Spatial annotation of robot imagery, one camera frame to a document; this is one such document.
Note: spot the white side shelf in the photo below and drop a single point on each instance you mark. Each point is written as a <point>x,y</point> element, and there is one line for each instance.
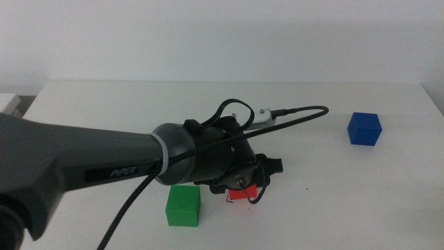
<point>7,102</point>

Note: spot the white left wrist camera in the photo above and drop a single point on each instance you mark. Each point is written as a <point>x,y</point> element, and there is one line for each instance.
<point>264,118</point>

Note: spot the red cube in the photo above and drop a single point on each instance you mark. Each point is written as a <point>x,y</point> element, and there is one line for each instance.
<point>239,195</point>

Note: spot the blue cube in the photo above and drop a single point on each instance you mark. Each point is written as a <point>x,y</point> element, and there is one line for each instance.
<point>364,129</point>

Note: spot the green cube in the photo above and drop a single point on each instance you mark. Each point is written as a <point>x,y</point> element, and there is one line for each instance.
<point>182,211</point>

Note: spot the grey left Piper arm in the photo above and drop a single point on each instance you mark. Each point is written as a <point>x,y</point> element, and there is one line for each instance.
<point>86,149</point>

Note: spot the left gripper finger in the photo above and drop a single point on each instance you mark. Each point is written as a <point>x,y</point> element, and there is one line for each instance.
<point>219,189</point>

